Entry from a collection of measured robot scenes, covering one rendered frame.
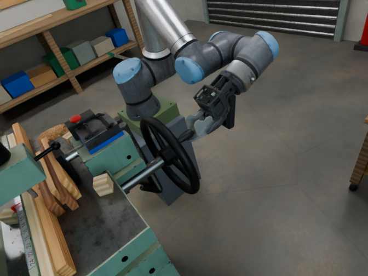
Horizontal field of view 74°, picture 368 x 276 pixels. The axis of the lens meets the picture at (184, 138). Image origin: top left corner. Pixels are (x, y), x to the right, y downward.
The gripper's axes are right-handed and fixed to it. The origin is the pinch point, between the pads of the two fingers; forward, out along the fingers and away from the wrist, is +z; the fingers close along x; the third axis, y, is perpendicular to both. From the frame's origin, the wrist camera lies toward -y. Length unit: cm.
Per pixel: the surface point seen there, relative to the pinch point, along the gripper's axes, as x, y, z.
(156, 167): -5.0, -1.8, 13.2
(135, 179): -5.3, 1.1, 19.6
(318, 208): 15, -103, -24
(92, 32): -338, -66, -54
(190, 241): -21, -80, 36
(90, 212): 2.8, 13.2, 29.7
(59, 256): 11.5, 19.5, 35.2
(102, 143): -8.0, 16.1, 16.8
